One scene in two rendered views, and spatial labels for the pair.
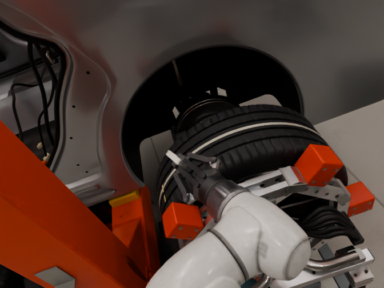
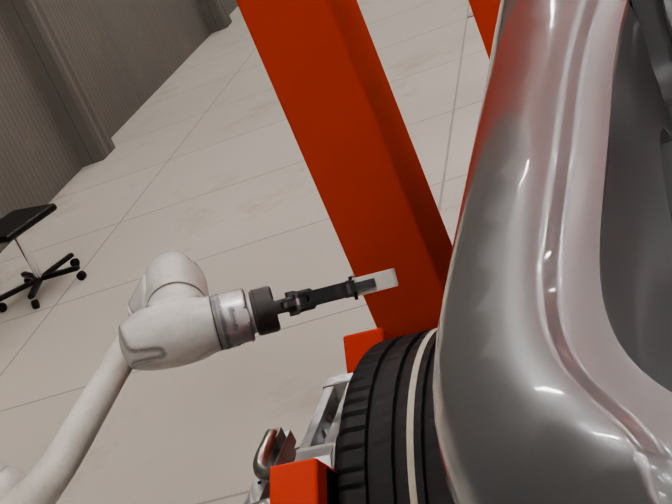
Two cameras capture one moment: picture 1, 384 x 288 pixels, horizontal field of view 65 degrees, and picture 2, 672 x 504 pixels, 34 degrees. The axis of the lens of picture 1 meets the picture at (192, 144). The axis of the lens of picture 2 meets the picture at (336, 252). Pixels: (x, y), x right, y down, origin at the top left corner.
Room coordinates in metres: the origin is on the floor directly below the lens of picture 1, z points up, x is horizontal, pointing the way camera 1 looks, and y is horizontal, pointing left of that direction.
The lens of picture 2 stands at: (1.07, -1.50, 1.93)
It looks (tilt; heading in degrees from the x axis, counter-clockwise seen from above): 21 degrees down; 110
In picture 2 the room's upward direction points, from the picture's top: 23 degrees counter-clockwise
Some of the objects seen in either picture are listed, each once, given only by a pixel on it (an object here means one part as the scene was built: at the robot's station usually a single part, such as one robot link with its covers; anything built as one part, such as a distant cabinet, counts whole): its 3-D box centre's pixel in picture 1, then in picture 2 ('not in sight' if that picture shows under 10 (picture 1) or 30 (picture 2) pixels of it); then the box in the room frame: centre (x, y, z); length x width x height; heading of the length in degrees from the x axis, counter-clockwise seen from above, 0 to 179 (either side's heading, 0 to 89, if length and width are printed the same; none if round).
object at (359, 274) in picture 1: (352, 266); not in sight; (0.24, -0.27, 0.93); 0.09 x 0.05 x 0.05; 177
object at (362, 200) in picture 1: (354, 199); not in sight; (0.45, -0.43, 0.85); 0.09 x 0.08 x 0.07; 87
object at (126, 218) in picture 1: (126, 220); not in sight; (0.84, 0.41, 0.69); 0.52 x 0.17 x 0.35; 177
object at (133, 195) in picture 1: (123, 190); not in sight; (1.01, 0.40, 0.70); 0.14 x 0.14 x 0.05; 87
